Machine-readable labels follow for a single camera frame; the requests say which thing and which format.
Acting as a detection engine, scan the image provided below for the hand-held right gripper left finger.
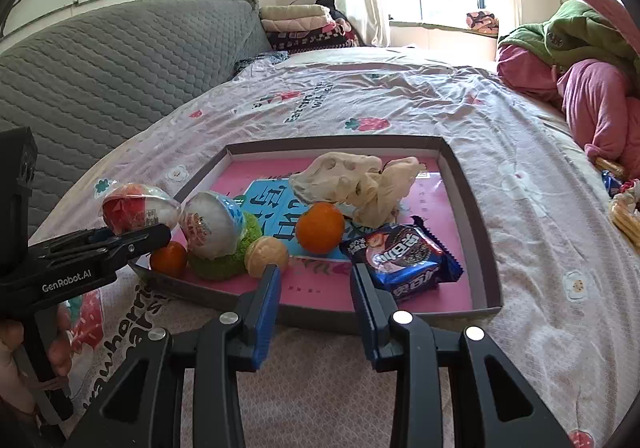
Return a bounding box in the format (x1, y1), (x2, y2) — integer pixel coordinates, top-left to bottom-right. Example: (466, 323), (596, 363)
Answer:
(65, 264), (282, 448)

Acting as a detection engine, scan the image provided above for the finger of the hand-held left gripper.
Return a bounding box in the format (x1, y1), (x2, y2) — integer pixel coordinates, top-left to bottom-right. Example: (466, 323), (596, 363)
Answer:
(29, 223), (172, 265)
(47, 227), (116, 250)

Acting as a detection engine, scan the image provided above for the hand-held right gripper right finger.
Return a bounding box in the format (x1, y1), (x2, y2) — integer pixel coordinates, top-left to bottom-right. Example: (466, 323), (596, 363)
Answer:
(349, 264), (571, 448)

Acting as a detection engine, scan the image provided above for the orange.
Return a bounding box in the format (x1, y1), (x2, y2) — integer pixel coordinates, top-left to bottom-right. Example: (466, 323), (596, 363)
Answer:
(150, 240), (189, 279)
(296, 202), (346, 256)

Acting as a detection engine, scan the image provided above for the red white snack packet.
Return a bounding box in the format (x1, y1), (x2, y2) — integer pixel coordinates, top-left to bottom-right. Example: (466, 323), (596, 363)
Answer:
(102, 182), (182, 235)

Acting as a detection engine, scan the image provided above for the shallow cardboard box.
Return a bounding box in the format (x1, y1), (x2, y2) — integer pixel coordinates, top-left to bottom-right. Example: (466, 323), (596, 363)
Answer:
(129, 134), (502, 329)

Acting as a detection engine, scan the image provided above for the walnut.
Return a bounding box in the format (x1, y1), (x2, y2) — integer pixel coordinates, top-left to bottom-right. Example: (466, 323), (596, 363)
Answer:
(244, 235), (291, 279)

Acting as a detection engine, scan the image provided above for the blue white toy egg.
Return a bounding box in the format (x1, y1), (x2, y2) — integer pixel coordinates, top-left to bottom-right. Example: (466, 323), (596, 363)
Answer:
(180, 191), (248, 261)

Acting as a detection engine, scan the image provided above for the green plush ring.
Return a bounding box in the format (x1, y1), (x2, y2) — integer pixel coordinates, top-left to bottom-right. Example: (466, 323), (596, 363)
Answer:
(187, 213), (264, 281)

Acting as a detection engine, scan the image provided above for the blue cookie packet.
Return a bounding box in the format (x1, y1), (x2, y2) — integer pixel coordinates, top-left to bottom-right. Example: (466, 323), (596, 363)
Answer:
(340, 215), (463, 303)

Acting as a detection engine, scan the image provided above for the person's left hand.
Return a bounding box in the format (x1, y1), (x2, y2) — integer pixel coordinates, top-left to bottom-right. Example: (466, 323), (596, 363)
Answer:
(0, 305), (75, 419)

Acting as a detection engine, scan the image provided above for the pink workbook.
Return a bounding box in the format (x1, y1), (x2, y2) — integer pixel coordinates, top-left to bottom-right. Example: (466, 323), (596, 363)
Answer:
(165, 155), (476, 314)

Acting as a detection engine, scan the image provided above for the grey quilted headboard cover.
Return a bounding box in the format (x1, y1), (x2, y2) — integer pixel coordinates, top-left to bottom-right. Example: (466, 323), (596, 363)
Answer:
(0, 0), (273, 229)

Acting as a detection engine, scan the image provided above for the blue patterned cloth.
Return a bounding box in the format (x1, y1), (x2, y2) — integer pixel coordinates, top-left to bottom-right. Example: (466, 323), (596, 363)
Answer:
(235, 50), (291, 74)

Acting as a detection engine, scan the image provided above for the strawberry printed bedsheet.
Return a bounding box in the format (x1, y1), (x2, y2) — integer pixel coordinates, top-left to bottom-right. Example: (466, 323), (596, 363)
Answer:
(30, 47), (640, 448)

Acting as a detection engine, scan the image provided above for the dark checkered folded blanket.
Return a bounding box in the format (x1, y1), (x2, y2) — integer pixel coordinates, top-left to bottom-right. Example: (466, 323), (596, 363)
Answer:
(265, 26), (358, 51)

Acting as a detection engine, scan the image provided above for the pink folded blanket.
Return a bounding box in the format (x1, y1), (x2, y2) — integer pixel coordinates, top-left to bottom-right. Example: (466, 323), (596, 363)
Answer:
(261, 18), (346, 35)

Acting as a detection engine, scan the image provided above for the cream folded blanket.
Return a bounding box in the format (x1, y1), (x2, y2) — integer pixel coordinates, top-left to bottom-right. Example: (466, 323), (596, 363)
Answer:
(260, 4), (331, 22)

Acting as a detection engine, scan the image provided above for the yellow biscuit packet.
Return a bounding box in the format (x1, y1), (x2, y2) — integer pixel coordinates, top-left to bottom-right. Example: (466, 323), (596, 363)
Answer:
(609, 208), (640, 249)

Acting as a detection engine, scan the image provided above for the white windowsill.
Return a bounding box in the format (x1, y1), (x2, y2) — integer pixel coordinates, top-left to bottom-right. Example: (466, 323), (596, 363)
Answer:
(387, 20), (501, 61)

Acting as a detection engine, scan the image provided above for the orange snack packet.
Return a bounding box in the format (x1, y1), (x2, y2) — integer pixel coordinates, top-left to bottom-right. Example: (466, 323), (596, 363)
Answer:
(595, 157), (626, 179)

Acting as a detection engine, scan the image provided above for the white crumpled wrapper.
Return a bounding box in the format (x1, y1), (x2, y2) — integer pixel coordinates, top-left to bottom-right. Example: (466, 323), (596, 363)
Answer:
(612, 180), (640, 214)

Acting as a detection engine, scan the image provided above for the pink and green clothes pile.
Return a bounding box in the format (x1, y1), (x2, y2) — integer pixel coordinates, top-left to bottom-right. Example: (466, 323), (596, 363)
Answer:
(496, 44), (640, 174)

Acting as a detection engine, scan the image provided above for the pink black folded cloth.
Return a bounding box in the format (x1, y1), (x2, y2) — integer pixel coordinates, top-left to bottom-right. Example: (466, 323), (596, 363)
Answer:
(466, 10), (500, 36)

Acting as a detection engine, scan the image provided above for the green blanket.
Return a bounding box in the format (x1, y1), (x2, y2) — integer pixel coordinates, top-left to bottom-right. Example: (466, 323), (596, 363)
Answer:
(497, 0), (640, 79)

